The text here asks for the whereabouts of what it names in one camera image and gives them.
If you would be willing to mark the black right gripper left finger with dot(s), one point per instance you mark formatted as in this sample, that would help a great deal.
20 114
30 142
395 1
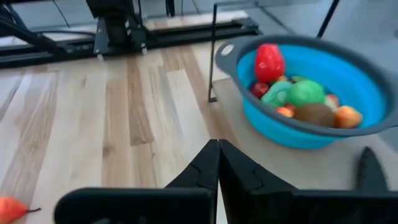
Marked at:
202 177

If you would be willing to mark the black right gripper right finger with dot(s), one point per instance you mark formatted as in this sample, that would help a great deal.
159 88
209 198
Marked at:
245 180

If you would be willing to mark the green fruit half pale inside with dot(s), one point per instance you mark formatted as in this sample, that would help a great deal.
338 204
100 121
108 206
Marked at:
275 95

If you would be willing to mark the brown whole kiwi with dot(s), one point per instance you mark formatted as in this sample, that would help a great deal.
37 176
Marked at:
314 114

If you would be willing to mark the bright green pear half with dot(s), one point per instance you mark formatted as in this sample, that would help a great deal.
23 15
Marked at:
306 91

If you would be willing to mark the red apple half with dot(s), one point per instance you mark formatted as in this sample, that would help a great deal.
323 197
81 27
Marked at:
269 62
332 101

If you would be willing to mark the blue collapsible colander grey rim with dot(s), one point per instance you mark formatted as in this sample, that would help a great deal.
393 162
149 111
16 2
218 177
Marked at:
357 81

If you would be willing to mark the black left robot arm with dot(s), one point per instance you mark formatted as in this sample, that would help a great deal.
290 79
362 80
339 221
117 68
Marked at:
115 21

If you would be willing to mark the black tube stand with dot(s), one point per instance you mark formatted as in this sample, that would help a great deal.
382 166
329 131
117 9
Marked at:
213 62

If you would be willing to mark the black metal table frame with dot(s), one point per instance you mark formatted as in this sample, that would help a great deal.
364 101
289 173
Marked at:
192 34

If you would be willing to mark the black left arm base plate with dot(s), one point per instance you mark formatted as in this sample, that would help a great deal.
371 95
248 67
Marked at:
136 37

